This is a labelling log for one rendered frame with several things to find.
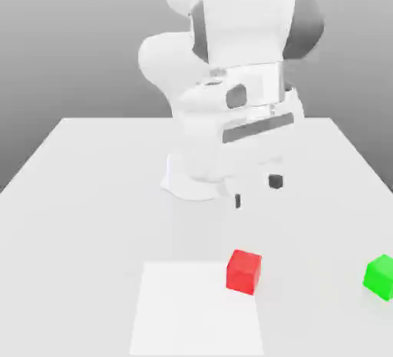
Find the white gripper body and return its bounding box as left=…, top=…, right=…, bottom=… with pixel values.
left=218, top=88, right=306, bottom=168

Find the small red cube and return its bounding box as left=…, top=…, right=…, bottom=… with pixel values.
left=226, top=248, right=263, bottom=296

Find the small green cube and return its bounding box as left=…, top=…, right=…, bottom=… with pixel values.
left=362, top=253, right=393, bottom=302

